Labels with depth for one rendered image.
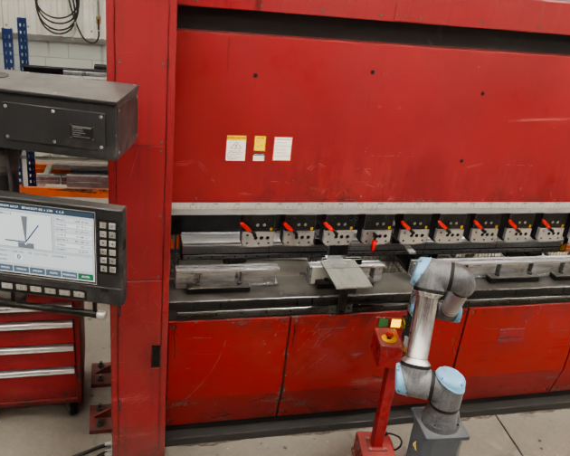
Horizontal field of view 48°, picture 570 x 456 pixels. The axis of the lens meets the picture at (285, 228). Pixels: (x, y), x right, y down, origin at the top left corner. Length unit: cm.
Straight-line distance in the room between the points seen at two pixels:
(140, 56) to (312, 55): 75
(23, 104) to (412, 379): 166
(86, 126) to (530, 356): 282
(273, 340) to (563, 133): 176
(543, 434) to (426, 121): 200
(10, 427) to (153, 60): 212
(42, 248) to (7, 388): 146
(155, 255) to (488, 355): 197
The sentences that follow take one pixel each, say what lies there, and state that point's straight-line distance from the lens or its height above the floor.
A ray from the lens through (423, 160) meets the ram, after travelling 316.
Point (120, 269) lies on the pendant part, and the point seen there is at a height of 139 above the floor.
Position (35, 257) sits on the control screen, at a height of 139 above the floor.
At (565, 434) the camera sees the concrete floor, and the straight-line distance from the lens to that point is 422.
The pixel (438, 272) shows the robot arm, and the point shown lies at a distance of 251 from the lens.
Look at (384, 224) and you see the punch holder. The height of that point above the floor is 120.
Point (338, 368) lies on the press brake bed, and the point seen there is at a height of 43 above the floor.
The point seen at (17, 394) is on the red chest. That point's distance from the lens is 364.
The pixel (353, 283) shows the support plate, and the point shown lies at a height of 100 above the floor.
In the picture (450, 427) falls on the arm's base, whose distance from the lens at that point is 265.
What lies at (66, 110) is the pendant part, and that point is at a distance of 210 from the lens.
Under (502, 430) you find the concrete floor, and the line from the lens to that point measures 407.
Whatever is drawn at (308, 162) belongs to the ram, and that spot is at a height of 152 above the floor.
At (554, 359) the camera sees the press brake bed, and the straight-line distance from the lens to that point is 409.
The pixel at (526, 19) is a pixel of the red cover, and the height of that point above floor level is 221.
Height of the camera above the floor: 246
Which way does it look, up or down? 25 degrees down
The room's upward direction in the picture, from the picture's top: 6 degrees clockwise
